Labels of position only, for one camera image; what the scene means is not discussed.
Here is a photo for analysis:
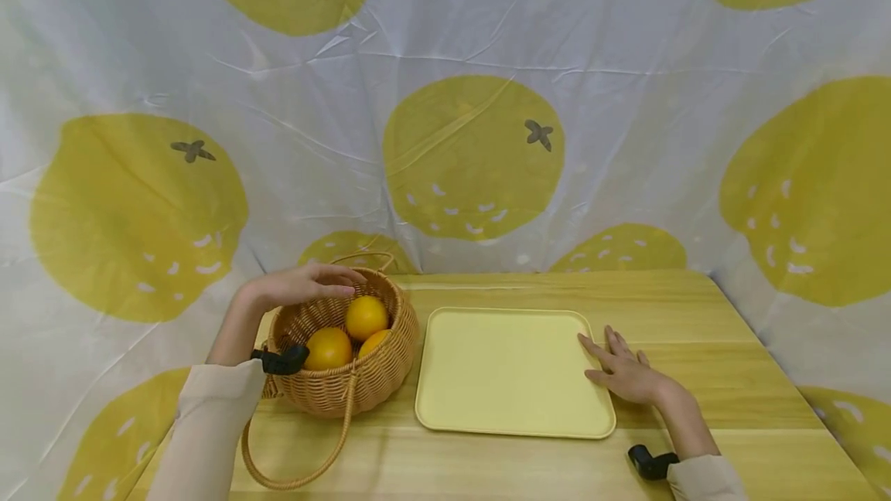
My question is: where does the person's right forearm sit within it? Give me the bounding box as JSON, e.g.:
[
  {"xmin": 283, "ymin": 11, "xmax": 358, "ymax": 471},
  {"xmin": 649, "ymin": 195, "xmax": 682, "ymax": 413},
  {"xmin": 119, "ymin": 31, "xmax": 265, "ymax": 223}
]
[{"xmin": 654, "ymin": 379, "xmax": 749, "ymax": 501}]

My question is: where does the black wrist band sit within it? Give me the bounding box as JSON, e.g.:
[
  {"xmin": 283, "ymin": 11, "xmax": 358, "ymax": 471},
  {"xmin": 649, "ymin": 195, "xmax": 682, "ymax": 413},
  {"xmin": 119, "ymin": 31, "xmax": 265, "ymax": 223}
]
[
  {"xmin": 627, "ymin": 445, "xmax": 681, "ymax": 482},
  {"xmin": 251, "ymin": 344, "xmax": 311, "ymax": 376}
]

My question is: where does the person's left hand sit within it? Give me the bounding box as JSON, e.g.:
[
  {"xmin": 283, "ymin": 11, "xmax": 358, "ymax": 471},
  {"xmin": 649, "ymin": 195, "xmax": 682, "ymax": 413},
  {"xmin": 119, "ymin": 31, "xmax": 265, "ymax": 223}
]
[{"xmin": 244, "ymin": 263, "xmax": 368, "ymax": 312}]

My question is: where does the orange fruit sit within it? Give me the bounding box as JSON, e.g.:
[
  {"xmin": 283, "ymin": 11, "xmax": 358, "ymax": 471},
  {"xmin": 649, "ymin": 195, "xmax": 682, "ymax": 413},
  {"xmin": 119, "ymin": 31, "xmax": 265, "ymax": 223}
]
[
  {"xmin": 358, "ymin": 329, "xmax": 392, "ymax": 359},
  {"xmin": 345, "ymin": 295, "xmax": 390, "ymax": 343},
  {"xmin": 305, "ymin": 327, "xmax": 354, "ymax": 372}
]

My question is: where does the brown wicker basket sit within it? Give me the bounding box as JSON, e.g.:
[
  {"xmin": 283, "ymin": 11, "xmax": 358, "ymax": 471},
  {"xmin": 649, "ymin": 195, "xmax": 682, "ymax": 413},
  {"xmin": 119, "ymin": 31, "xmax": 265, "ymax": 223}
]
[{"xmin": 241, "ymin": 252, "xmax": 420, "ymax": 491}]

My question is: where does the person's right hand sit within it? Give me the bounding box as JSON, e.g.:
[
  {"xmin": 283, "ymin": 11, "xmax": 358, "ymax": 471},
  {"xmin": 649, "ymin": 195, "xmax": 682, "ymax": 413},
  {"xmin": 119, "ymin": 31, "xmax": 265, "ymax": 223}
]
[{"xmin": 578, "ymin": 325, "xmax": 671, "ymax": 407}]

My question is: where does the person's left forearm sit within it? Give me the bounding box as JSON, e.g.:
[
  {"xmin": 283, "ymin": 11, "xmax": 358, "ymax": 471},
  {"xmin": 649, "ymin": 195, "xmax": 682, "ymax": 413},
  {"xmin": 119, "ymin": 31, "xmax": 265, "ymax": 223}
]
[{"xmin": 146, "ymin": 288, "xmax": 267, "ymax": 501}]

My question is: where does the pale yellow rectangular tray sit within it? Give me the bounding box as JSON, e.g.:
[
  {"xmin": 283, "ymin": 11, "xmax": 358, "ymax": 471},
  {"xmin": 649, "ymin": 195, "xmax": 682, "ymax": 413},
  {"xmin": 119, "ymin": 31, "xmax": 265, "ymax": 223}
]
[{"xmin": 415, "ymin": 307, "xmax": 618, "ymax": 440}]

